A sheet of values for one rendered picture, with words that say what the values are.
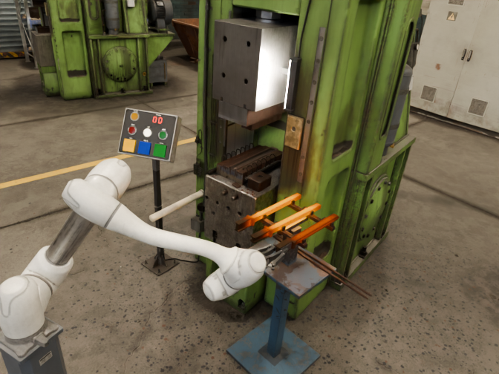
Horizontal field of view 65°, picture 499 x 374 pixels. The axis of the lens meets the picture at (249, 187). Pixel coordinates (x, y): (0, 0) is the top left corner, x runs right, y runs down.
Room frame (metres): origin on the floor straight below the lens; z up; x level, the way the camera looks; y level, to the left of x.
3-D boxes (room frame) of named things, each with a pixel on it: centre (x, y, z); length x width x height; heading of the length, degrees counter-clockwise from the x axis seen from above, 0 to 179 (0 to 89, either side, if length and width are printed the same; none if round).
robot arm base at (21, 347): (1.10, 0.86, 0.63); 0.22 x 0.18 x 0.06; 63
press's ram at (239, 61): (2.18, -0.03, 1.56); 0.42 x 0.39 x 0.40; 144
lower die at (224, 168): (2.20, 0.00, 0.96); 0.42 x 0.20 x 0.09; 144
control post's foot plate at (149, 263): (2.30, 0.62, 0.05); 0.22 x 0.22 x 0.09; 54
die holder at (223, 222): (2.18, -0.05, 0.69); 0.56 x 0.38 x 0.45; 144
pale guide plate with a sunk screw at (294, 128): (1.95, -0.21, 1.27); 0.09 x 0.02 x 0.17; 54
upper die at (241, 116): (2.20, 0.00, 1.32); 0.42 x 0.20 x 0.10; 144
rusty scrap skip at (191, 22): (9.10, 1.03, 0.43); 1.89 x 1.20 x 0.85; 43
